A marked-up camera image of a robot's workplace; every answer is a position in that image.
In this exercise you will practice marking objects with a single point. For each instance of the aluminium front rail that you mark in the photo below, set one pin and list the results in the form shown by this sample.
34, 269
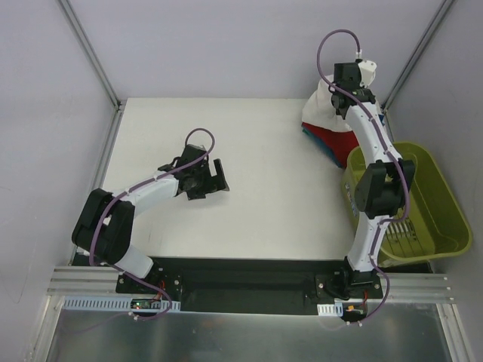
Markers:
102, 281

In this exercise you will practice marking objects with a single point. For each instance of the left white cable duct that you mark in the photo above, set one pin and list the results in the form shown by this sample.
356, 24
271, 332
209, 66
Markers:
120, 304

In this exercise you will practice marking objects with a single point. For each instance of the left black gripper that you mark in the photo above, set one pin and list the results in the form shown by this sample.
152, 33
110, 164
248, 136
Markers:
213, 181

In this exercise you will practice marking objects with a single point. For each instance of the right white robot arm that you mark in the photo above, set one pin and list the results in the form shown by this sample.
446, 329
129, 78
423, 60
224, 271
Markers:
382, 193

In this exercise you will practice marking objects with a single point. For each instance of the white and green t-shirt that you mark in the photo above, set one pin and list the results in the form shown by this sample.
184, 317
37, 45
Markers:
319, 111

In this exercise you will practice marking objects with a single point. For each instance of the left aluminium frame post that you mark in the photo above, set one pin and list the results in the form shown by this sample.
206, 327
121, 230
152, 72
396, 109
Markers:
88, 50

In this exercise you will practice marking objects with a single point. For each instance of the olive green plastic bin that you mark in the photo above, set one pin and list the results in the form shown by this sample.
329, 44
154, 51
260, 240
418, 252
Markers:
434, 228

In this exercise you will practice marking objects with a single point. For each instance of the right white cable duct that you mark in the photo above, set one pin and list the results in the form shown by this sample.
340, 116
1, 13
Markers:
330, 310

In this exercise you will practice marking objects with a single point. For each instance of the folded blue t-shirt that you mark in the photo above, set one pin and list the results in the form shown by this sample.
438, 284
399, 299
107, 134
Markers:
368, 131

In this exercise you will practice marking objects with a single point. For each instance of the aluminium frame post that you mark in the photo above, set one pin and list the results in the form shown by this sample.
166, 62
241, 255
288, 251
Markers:
88, 50
423, 43

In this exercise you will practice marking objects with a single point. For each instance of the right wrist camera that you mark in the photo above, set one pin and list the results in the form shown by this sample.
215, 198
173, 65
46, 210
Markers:
367, 71

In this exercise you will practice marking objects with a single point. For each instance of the white cable duct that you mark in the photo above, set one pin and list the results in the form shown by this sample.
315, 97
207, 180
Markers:
330, 310
120, 304

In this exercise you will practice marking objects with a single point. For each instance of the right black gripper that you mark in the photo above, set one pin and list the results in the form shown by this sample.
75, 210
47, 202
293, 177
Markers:
346, 74

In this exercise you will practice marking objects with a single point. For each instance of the right aluminium frame post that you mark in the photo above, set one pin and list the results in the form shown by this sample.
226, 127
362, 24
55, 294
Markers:
423, 43

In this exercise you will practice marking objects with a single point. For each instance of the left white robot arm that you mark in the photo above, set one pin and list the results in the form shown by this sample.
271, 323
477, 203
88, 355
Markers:
105, 225

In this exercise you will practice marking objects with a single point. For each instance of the folded red t-shirt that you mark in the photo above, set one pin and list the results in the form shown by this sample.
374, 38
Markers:
336, 145

